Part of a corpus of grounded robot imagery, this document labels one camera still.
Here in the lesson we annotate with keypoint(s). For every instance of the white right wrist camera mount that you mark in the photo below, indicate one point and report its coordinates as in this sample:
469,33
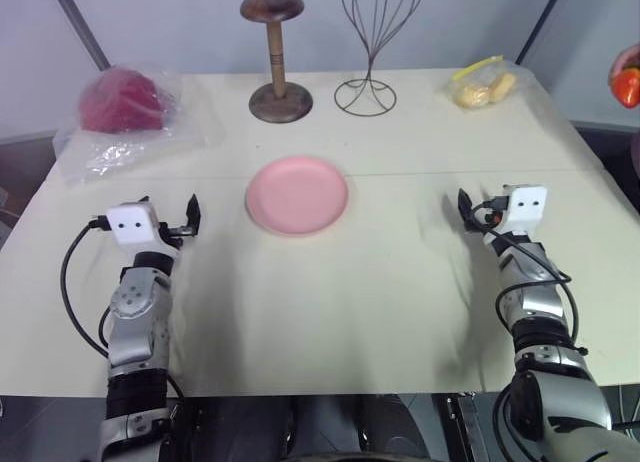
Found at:
527,207

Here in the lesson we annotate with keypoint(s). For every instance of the black metal frame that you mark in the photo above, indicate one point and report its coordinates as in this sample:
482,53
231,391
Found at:
462,427

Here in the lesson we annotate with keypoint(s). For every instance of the dark red hat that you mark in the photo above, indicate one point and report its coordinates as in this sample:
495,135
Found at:
122,102

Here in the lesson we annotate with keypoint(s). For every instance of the red object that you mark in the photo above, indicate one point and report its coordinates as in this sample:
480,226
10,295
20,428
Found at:
629,88

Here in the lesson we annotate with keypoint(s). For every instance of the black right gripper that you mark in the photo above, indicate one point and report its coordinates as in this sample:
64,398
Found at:
492,222

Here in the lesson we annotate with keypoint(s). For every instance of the pale bread roll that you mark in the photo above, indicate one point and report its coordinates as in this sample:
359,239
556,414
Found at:
472,96
502,87

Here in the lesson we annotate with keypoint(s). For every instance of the person's bare hand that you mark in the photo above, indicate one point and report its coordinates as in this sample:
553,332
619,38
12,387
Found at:
629,58

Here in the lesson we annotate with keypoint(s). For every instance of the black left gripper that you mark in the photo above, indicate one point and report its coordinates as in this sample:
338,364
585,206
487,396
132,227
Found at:
176,230

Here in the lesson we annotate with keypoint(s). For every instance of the clear zip bag yellow seal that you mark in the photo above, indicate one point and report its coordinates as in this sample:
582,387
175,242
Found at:
520,74

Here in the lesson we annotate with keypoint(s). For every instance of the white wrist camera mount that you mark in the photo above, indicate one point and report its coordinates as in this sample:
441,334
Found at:
527,207
132,224

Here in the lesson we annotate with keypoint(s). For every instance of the cream tablecloth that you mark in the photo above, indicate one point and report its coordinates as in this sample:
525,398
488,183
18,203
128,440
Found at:
320,292

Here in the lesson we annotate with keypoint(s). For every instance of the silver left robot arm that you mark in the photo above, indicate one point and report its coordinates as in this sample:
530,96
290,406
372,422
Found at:
132,302

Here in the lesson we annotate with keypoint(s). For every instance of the grey partition post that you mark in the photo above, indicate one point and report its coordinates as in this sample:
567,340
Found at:
540,22
82,27

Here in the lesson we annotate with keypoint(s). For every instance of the red item in plastic bag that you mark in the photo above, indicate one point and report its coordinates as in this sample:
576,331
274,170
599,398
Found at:
125,152

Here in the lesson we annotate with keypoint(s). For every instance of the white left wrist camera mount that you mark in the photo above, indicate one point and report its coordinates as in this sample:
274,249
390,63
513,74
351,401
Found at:
132,224

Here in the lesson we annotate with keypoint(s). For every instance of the dark wooden hat stand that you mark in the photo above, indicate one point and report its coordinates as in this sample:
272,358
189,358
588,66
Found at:
276,57

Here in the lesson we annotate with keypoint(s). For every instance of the dark rounded shapes under table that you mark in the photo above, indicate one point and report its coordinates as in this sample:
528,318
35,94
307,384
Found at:
320,427

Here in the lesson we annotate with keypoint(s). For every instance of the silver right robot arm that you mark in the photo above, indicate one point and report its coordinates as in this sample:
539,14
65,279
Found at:
542,307

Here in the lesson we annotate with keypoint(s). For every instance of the pink round plate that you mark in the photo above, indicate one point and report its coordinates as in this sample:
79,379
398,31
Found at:
297,194

